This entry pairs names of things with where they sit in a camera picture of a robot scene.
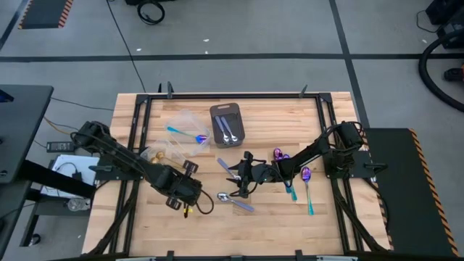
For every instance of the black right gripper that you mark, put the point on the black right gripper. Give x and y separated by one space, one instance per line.
257 173

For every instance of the black caster wheel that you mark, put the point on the black caster wheel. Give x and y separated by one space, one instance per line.
35 240

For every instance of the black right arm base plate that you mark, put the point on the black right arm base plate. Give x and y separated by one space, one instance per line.
359 163

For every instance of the black platform with hazard stripes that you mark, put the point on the black platform with hazard stripes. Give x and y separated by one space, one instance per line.
398 188

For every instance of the black metal table frame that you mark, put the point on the black metal table frame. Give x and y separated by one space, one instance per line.
235 96

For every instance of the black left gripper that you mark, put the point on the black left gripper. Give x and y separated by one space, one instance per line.
181 188

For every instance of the clear plastic bin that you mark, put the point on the clear plastic bin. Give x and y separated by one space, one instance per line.
170 150
181 121

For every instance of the gray plastic bin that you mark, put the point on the gray plastic bin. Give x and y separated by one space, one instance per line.
232 110

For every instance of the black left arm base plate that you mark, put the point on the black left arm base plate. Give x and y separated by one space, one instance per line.
105 175

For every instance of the black floor mat hazard stripes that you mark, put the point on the black floor mat hazard stripes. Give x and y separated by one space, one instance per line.
43 12

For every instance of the black power brick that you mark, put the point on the black power brick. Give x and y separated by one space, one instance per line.
59 146

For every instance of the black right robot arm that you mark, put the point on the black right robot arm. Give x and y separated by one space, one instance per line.
311 150

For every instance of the clear water bottle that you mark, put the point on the clear water bottle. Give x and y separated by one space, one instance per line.
78 205

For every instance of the small black adapter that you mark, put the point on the small black adapter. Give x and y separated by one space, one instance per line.
77 176

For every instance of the black and orange device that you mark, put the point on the black and orange device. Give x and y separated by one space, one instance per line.
455 74

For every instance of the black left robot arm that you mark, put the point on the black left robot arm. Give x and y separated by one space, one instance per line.
119 159

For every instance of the dark gray desk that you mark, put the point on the dark gray desk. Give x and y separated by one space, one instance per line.
21 119

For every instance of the black equipment stack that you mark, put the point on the black equipment stack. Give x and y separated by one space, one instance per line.
449 21

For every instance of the white paper sheet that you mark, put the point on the white paper sheet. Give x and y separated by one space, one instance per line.
87 161

